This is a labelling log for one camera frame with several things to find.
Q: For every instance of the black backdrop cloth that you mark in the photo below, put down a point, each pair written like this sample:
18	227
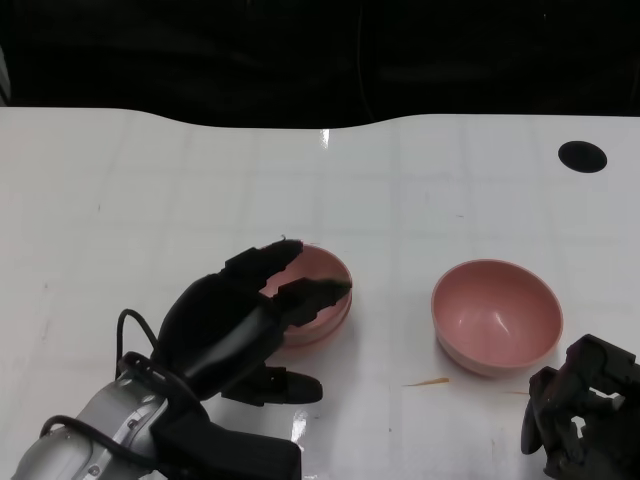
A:
300	55

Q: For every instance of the pink bowl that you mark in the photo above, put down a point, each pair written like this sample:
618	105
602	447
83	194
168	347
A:
320	265
325	336
495	310

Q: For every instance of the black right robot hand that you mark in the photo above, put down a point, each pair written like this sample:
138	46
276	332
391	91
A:
575	410

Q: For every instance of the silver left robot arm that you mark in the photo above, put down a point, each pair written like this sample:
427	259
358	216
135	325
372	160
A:
100	425

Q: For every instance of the black round table grommet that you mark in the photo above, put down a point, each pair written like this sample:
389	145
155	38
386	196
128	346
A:
582	157

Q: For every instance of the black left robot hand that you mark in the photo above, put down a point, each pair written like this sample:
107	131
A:
215	330

